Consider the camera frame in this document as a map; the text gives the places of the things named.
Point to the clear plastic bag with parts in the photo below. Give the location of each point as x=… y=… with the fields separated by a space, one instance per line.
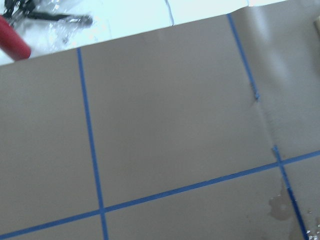
x=53 y=24

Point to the red metal bottle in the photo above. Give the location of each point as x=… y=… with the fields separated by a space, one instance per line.
x=11 y=43

